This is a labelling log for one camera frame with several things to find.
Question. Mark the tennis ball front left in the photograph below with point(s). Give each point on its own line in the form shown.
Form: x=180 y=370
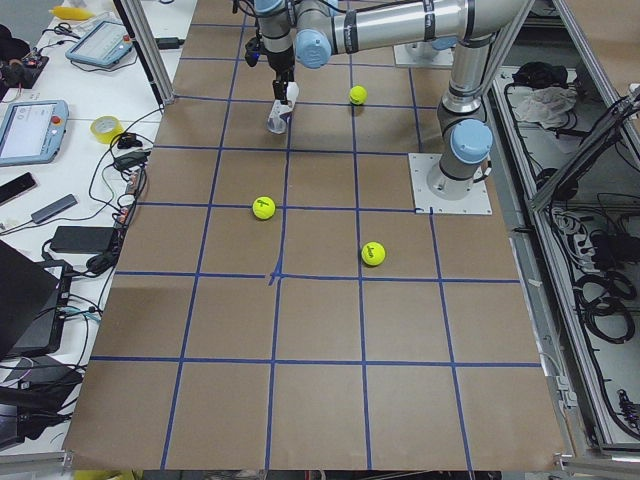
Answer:
x=263 y=208

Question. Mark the near teach pendant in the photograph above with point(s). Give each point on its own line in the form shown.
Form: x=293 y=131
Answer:
x=32 y=132

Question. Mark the aluminium frame post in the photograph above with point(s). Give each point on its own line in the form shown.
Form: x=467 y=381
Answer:
x=134 y=19

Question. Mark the tennis ball centre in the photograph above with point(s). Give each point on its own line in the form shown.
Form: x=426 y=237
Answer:
x=358 y=95

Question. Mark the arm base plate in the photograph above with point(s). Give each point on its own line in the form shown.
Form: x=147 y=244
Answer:
x=442 y=61
x=434 y=193

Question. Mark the tennis ball near base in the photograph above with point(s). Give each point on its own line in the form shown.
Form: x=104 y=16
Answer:
x=373 y=253

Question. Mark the clear tennis ball can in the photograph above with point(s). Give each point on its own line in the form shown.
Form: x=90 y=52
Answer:
x=280 y=115

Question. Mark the yellow tape roll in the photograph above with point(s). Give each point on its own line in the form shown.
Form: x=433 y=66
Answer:
x=106 y=128

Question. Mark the grey usb hub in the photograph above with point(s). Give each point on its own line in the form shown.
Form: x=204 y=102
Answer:
x=53 y=209

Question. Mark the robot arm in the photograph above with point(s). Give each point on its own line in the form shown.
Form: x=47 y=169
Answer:
x=429 y=49
x=309 y=33

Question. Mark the black laptop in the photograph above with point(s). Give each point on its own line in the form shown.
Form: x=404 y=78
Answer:
x=32 y=297

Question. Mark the white crumpled cloth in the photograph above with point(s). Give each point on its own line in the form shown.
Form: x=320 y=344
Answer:
x=547 y=107

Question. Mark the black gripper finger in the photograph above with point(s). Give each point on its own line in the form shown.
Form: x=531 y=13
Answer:
x=278 y=90
x=290 y=91

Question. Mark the teach pendant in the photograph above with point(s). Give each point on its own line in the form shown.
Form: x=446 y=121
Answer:
x=103 y=47
x=32 y=132

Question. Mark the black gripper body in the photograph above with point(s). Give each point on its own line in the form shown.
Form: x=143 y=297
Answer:
x=279 y=63

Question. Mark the yellow banana toy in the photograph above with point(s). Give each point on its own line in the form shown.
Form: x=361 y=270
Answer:
x=71 y=13

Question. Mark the black power adapter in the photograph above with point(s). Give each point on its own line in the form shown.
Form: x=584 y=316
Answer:
x=82 y=239

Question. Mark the black smartphone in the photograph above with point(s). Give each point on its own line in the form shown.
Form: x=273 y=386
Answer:
x=14 y=188

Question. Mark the far teach pendant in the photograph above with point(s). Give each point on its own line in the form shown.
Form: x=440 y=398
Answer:
x=103 y=47

